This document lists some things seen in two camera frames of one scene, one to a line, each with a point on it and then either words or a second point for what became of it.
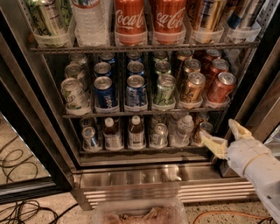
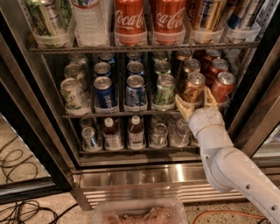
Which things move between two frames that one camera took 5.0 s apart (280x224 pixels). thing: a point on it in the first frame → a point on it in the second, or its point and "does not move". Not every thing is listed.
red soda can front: (220, 89) does not move
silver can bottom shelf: (160, 136) does not move
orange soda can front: (192, 92) does not move
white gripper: (246, 154) → (205, 119)
